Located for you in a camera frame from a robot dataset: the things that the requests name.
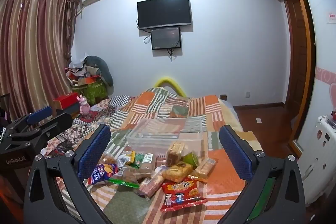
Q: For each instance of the long pink biscuit packet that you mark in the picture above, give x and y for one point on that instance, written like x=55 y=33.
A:
x=152 y=184

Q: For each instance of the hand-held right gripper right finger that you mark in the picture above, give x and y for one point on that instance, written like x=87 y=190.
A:
x=235 y=153

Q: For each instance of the pink plush toy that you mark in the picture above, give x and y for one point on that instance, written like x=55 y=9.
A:
x=84 y=106

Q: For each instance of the green triangular packet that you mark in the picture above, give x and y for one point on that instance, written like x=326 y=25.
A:
x=190 y=159

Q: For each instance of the blue snack packet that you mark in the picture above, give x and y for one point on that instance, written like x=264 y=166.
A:
x=103 y=172

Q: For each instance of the large black wall television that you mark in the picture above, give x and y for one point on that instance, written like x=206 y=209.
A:
x=164 y=12

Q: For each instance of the clear plastic container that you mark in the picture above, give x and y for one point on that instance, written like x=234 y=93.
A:
x=162 y=132

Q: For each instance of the white paper scrap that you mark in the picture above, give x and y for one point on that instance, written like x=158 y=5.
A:
x=259 y=120

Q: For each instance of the striped cracker packet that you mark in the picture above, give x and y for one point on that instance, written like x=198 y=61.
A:
x=206 y=169

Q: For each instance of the white green snack packet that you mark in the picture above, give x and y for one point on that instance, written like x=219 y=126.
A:
x=147 y=161

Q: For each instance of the wooden door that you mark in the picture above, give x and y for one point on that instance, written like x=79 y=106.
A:
x=296 y=56

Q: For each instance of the yellow fried snack packet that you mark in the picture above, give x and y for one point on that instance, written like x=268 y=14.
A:
x=177 y=172

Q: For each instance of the pile of clutter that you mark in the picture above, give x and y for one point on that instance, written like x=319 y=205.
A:
x=78 y=71

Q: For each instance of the green patterned bag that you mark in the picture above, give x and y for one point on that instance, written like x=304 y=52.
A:
x=92 y=91

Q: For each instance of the bread bag with green stripe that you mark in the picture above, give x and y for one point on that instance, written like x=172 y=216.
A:
x=126 y=174

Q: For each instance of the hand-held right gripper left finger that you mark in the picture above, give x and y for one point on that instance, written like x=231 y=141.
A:
x=94 y=153

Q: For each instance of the checkered patchwork quilt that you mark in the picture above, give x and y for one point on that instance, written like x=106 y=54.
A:
x=115 y=106

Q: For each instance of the striped brown curtain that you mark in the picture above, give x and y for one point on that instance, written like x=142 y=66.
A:
x=34 y=43

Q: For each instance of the orange striped patchwork blanket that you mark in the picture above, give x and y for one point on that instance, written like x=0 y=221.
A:
x=223 y=176

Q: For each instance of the red snack packet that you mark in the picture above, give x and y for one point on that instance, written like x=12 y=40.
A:
x=181 y=192

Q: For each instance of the small black wall monitor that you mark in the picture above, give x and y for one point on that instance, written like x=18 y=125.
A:
x=166 y=38

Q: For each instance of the small brown bread packet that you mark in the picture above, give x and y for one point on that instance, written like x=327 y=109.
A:
x=110 y=160

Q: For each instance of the yellow foam tube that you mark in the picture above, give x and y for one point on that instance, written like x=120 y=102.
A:
x=170 y=81

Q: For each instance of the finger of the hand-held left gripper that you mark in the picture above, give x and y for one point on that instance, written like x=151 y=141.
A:
x=39 y=113
x=57 y=121

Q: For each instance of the brown cake packet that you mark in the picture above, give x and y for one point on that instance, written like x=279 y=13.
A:
x=174 y=154

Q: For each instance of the grey pillow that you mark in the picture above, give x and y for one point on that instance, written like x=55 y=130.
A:
x=102 y=66

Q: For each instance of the red box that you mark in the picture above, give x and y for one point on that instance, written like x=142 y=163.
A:
x=65 y=100

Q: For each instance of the silver snack packet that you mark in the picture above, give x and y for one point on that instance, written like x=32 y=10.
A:
x=126 y=158

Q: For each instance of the small pink wall sign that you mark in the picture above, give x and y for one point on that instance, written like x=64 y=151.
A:
x=332 y=18

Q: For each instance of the green and white packet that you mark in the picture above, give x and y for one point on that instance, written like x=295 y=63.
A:
x=138 y=158

